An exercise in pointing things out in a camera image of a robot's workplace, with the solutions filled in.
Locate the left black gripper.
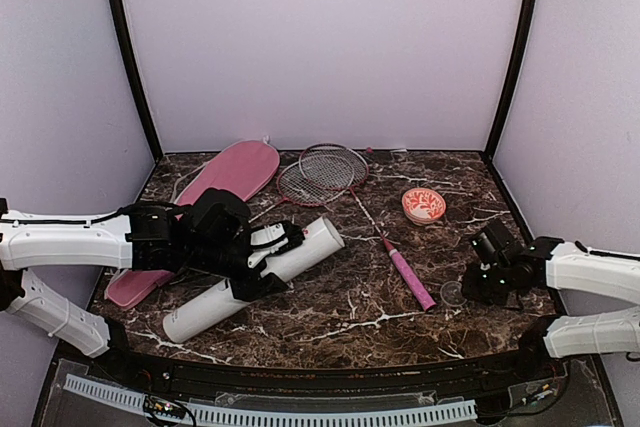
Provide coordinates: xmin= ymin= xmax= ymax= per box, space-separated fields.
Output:
xmin=185 ymin=229 xmax=289 ymax=302

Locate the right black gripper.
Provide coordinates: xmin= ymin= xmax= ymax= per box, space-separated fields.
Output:
xmin=462 ymin=261 xmax=514 ymax=306

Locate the clear plastic tube lid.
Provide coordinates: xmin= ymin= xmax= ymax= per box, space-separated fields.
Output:
xmin=440 ymin=281 xmax=467 ymax=308

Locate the white shuttlecock tube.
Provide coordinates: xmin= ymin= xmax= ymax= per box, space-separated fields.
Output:
xmin=163 ymin=216 xmax=345 ymax=343

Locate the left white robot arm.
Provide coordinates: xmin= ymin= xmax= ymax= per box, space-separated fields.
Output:
xmin=1 ymin=188 xmax=305 ymax=383

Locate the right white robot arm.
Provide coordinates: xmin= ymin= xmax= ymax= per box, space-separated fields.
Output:
xmin=461 ymin=233 xmax=639 ymax=381

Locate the red racket underneath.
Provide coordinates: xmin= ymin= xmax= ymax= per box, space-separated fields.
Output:
xmin=249 ymin=155 xmax=355 ymax=223

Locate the pink racket cover bag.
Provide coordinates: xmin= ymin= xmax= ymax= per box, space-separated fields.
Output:
xmin=104 ymin=140 xmax=280 ymax=310

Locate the red patterned bowl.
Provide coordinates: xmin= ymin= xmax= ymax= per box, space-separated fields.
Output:
xmin=401 ymin=187 xmax=446 ymax=225

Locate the small circuit board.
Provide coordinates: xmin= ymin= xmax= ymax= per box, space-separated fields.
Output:
xmin=142 ymin=395 xmax=187 ymax=421

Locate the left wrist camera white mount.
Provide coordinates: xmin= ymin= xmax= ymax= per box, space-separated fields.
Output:
xmin=247 ymin=221 xmax=288 ymax=269

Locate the black front table rail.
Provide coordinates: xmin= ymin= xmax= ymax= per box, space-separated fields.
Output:
xmin=59 ymin=334 xmax=566 ymax=401

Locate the red racket with visible handle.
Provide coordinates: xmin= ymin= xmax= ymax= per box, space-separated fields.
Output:
xmin=299 ymin=143 xmax=436 ymax=311

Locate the white slotted cable duct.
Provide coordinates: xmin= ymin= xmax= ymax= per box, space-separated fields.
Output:
xmin=63 ymin=374 xmax=478 ymax=427

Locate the right black frame post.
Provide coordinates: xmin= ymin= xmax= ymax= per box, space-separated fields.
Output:
xmin=483 ymin=0 xmax=536 ymax=164

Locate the black frame post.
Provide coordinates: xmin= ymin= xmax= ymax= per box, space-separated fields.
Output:
xmin=108 ymin=0 xmax=164 ymax=163
xmin=483 ymin=0 xmax=536 ymax=164

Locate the left black frame post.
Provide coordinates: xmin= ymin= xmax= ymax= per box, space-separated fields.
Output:
xmin=108 ymin=0 xmax=164 ymax=163

